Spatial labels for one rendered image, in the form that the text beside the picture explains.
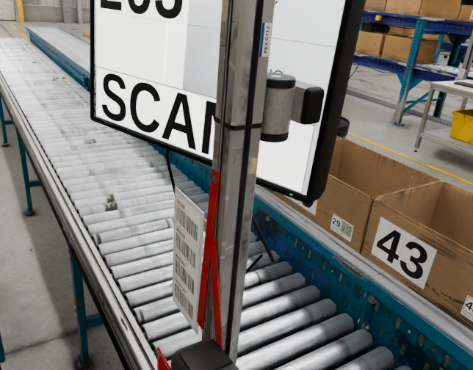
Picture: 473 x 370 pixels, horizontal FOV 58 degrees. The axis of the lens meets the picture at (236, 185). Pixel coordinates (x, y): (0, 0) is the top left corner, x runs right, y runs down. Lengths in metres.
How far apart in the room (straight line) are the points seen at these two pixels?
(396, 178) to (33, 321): 1.74
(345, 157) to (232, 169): 1.13
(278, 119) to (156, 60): 0.29
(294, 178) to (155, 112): 0.27
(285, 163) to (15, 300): 2.05
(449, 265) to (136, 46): 0.77
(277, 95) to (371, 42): 6.32
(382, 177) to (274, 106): 1.03
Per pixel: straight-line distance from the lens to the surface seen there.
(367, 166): 1.51
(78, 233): 1.47
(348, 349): 1.12
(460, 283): 1.04
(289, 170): 0.57
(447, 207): 1.36
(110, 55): 0.80
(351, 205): 1.18
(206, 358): 0.56
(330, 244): 1.20
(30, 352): 2.18
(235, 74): 0.43
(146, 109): 0.74
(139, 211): 1.59
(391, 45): 6.59
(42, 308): 2.38
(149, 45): 0.72
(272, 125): 0.48
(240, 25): 0.43
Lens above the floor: 1.50
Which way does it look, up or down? 24 degrees down
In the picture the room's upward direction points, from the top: 5 degrees clockwise
